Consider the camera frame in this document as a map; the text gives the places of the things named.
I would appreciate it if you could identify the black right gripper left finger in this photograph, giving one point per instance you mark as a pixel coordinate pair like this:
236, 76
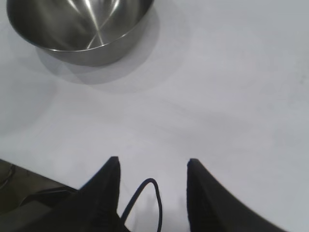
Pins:
101, 203

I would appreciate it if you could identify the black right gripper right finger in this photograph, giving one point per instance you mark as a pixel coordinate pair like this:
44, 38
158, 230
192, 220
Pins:
217, 210

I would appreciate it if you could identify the stainless steel mixing bowl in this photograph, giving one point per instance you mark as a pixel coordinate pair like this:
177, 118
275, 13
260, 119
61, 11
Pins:
79, 26

